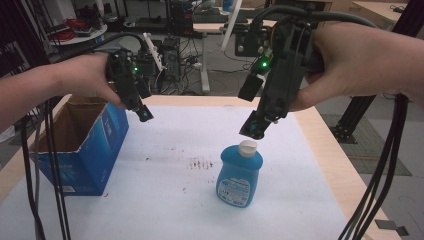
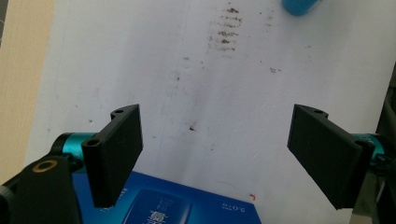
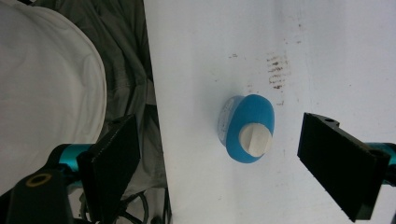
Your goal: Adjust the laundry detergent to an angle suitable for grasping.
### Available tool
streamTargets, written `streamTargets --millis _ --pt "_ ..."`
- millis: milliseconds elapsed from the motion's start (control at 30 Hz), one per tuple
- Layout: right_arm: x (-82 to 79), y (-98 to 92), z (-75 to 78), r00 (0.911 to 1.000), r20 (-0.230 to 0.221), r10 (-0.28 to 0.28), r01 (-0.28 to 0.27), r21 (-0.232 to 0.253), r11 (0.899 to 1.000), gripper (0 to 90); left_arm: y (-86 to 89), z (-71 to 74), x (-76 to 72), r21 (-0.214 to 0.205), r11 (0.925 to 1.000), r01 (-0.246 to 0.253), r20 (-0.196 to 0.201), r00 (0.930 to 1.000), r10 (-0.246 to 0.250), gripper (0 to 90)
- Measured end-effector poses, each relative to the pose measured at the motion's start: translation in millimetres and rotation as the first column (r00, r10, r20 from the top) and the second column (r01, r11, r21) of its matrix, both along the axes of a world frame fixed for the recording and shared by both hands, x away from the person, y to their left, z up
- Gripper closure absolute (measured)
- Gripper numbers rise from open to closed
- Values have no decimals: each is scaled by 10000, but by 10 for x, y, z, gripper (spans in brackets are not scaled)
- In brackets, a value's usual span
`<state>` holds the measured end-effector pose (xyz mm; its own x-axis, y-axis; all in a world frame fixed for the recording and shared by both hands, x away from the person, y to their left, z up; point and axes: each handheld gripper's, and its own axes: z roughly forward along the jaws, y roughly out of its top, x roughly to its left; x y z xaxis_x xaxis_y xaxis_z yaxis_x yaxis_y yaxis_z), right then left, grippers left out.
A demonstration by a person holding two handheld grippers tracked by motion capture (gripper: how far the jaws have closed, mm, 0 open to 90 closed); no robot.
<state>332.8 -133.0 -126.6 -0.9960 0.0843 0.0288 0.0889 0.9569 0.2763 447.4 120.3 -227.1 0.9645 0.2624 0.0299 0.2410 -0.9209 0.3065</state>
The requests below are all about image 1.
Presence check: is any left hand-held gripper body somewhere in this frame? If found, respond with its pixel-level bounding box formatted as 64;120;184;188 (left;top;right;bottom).
105;49;158;113

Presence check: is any black metal stand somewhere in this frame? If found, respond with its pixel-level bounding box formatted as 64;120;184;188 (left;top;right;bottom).
329;95;378;145

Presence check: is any white power strip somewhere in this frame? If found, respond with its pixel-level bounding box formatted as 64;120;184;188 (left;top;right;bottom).
142;31;167;72

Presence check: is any blue bottle with white cap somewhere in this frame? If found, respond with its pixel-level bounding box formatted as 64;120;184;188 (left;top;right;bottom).
215;139;265;209

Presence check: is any thick grey cable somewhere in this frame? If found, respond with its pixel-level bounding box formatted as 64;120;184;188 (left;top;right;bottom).
249;4;382;32

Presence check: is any small grey floor plate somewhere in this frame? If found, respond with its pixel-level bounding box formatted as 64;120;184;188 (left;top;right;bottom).
374;218;410;237

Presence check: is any red cable coil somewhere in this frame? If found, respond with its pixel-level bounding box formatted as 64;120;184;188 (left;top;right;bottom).
49;18;88;42

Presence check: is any round white table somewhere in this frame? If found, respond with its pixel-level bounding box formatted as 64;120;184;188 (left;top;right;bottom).
49;22;109;47

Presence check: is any white desk leg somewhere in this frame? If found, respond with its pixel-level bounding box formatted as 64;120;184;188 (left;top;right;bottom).
199;32;212;93

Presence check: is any person's right hand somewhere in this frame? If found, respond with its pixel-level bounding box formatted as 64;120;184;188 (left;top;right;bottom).
287;21;398;113

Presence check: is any dark floor mat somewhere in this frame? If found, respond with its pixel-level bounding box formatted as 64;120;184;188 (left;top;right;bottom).
320;113;413;177

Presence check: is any slanted white bar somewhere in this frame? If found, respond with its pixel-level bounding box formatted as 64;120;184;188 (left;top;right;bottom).
220;0;243;52

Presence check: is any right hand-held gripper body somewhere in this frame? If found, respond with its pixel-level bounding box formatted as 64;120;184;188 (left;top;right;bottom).
234;5;325;123

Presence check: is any blue cardboard box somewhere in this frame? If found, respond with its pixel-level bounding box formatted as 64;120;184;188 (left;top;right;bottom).
29;94;130;197

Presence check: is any black cable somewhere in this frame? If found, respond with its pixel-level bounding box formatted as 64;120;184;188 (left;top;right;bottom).
349;99;410;240
43;99;68;240
19;113;47;240
338;93;410;240
49;31;148;65

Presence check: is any black computer tower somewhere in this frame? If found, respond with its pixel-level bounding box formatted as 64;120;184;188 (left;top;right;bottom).
161;36;182;83

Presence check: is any person's left hand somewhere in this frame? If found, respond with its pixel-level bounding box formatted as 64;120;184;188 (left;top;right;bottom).
57;53;128;110

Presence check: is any light wooden desk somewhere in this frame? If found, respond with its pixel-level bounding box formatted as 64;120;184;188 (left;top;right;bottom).
348;0;409;32

